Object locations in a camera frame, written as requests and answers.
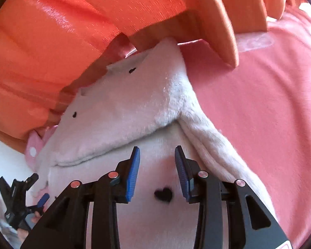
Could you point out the pink polka dot garment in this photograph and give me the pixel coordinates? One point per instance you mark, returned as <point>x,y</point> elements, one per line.
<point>35,144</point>

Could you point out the pink patterned bed blanket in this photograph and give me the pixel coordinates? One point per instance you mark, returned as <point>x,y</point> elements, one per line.
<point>263,107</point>

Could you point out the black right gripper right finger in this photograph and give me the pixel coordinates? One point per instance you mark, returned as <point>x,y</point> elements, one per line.
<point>231,215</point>

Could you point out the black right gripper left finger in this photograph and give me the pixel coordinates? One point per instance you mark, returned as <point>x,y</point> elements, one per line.
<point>87,212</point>

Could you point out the orange curtain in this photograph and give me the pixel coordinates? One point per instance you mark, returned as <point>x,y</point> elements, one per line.
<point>46,45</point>

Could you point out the white fleece sweater black hearts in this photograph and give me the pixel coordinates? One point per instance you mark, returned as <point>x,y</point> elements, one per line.
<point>145,100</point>

